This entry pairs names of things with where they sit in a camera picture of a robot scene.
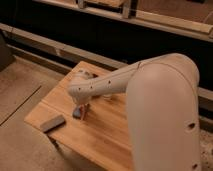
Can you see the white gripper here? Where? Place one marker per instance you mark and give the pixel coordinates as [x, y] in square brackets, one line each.
[80, 91]

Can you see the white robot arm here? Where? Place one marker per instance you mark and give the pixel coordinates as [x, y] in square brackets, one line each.
[162, 109]

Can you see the blue sponge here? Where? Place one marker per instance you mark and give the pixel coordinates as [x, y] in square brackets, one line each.
[77, 113]

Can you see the white grey sponge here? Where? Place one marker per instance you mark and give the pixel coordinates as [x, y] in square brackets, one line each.
[52, 123]

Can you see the white cup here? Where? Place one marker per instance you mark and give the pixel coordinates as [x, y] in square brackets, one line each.
[107, 96]

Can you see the wooden table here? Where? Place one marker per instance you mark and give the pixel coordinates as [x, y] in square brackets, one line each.
[102, 136]

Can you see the dark bin at left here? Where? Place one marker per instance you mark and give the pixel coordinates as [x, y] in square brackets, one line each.
[6, 57]

